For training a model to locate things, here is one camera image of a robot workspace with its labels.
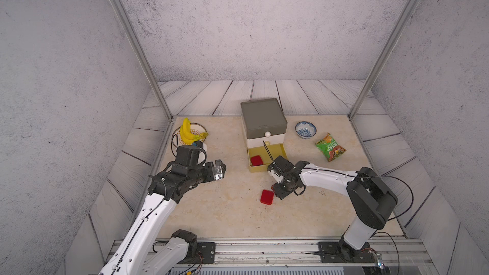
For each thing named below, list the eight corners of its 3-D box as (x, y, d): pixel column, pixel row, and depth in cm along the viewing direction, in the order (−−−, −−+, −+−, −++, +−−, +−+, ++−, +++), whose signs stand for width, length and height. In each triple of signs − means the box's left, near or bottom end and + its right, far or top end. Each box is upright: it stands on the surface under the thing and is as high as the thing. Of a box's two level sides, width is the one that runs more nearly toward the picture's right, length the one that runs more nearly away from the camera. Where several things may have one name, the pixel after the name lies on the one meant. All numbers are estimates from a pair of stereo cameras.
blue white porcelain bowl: (296, 139, 111) (297, 134, 108) (293, 126, 118) (295, 121, 115) (315, 139, 111) (317, 134, 108) (312, 126, 118) (313, 121, 115)
